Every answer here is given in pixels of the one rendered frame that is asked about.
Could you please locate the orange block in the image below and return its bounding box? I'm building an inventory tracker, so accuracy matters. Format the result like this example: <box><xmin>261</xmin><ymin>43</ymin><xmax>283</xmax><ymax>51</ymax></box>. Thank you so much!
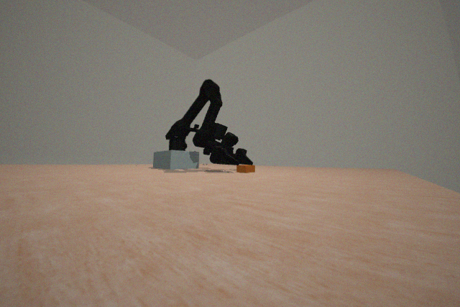
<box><xmin>236</xmin><ymin>165</ymin><xmax>255</xmax><ymax>173</ymax></box>

